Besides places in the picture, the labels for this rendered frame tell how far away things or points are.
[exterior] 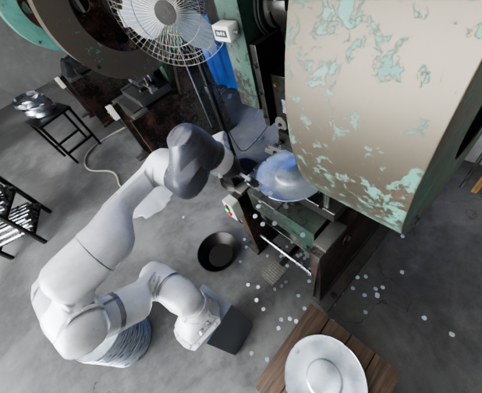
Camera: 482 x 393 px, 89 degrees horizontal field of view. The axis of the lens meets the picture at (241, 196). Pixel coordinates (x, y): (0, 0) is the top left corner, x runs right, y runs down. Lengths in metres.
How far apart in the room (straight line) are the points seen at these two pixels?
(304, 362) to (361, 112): 1.03
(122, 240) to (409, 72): 0.54
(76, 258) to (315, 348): 0.93
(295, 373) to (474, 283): 1.09
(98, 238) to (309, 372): 0.91
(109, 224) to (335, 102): 0.48
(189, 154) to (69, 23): 1.38
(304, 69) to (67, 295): 0.56
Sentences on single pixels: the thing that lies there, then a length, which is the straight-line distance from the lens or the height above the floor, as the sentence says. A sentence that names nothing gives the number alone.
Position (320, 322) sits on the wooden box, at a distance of 1.22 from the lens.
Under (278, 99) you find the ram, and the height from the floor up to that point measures 1.09.
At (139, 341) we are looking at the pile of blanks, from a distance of 1.76.
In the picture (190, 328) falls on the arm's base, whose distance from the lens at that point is 1.13.
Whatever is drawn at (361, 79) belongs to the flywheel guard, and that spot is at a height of 1.41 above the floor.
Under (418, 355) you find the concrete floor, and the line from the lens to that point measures 1.63.
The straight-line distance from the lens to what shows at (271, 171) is 1.07.
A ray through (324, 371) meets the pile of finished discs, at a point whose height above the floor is 0.38.
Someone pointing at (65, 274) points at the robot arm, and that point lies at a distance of 0.60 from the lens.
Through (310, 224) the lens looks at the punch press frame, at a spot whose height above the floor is 0.64.
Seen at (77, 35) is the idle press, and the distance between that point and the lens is 1.87.
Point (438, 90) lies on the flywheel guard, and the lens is 0.27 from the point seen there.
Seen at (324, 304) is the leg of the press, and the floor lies 0.03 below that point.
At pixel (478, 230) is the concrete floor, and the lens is 2.01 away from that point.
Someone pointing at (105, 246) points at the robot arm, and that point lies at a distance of 0.58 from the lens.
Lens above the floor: 1.55
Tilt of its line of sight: 49 degrees down
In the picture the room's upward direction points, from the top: 22 degrees counter-clockwise
